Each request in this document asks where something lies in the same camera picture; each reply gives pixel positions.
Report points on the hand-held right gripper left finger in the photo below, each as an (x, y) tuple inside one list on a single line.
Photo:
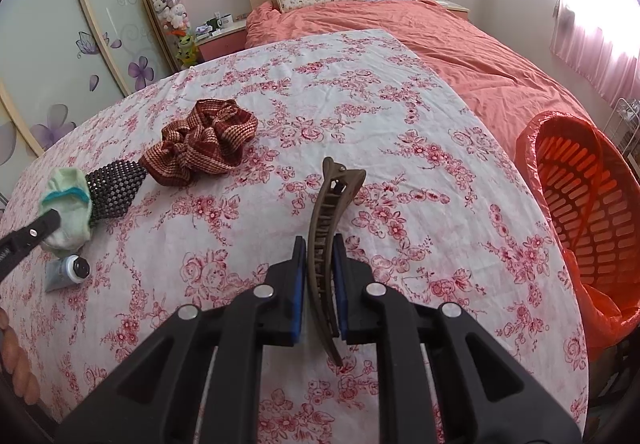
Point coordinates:
[(299, 274)]

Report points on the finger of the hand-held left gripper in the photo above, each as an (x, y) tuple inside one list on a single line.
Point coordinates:
[(37, 229)]

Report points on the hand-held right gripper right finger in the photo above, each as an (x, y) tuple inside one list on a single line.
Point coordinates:
[(340, 284)]

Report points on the brown plastic hair clip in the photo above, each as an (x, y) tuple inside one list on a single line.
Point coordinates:
[(320, 244)]

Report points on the mint green sock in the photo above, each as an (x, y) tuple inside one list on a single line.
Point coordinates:
[(67, 189)]

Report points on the orange slatted plastic basket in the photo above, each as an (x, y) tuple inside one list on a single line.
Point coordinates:
[(570, 204)]

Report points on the person's left hand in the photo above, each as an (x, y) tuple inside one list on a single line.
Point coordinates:
[(20, 374)]

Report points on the grey tube with black cap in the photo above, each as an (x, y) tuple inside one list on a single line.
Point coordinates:
[(57, 274)]

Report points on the black beaded hair band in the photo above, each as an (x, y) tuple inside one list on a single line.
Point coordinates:
[(112, 191)]

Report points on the red brown plaid scrunchie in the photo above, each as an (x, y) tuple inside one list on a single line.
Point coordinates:
[(200, 143)]

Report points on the floral sliding door wardrobe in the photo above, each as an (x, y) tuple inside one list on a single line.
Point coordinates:
[(50, 48)]

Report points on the pink white nightstand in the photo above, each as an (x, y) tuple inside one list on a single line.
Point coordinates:
[(220, 43), (457, 9)]

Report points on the clear tube of plush toys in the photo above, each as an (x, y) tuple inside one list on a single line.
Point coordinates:
[(170, 8)]

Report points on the salmon pink duvet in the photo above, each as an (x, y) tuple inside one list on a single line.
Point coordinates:
[(475, 48)]

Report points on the pink curtain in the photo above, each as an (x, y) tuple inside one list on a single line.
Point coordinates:
[(600, 68)]

